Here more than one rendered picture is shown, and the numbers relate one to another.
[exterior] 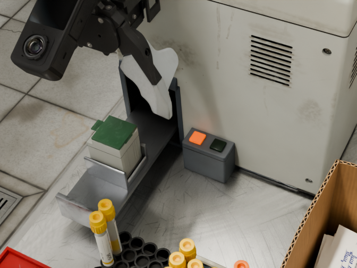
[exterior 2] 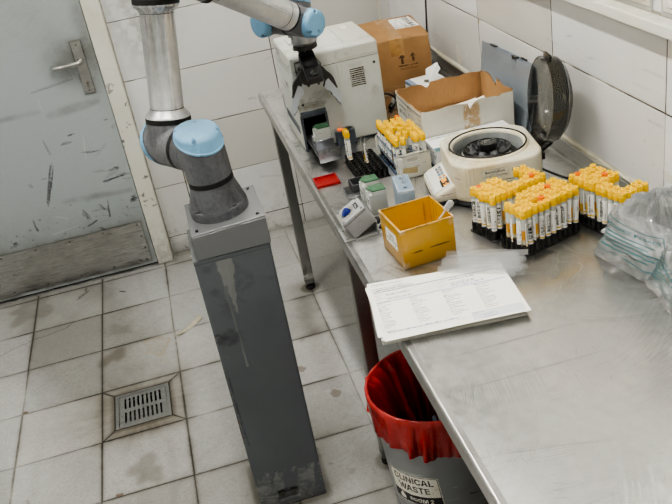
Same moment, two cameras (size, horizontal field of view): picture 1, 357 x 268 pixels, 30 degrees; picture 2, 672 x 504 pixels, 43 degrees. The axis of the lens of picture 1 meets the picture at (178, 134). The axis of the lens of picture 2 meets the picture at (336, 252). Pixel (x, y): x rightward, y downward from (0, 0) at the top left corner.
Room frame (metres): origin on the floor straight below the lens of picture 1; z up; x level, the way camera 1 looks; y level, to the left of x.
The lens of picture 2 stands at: (-1.27, 1.68, 1.85)
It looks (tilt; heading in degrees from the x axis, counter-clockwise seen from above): 28 degrees down; 319
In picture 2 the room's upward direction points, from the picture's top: 10 degrees counter-clockwise
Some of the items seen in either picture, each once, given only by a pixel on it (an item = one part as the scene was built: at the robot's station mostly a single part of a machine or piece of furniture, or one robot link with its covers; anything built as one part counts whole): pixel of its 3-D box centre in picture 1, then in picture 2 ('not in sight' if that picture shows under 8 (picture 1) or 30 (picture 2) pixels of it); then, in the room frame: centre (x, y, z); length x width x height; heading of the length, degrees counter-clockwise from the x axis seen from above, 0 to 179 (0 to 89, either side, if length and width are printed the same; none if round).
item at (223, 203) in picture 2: not in sight; (214, 192); (0.41, 0.57, 1.00); 0.15 x 0.15 x 0.10
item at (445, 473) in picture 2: not in sight; (439, 440); (-0.04, 0.34, 0.22); 0.38 x 0.37 x 0.44; 148
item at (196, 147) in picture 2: not in sight; (200, 150); (0.42, 0.57, 1.12); 0.13 x 0.12 x 0.14; 179
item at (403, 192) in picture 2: not in sight; (405, 200); (0.03, 0.27, 0.92); 0.10 x 0.07 x 0.10; 140
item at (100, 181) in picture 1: (127, 151); (322, 141); (0.53, 0.06, 0.92); 0.21 x 0.07 x 0.05; 148
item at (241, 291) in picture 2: not in sight; (260, 368); (0.41, 0.56, 0.44); 0.20 x 0.20 x 0.87; 58
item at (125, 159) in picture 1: (115, 150); (322, 136); (0.51, 0.08, 0.95); 0.05 x 0.04 x 0.06; 58
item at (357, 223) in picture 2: not in sight; (363, 216); (0.08, 0.37, 0.92); 0.13 x 0.07 x 0.08; 58
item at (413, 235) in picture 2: not in sight; (417, 232); (-0.10, 0.39, 0.93); 0.13 x 0.13 x 0.10; 62
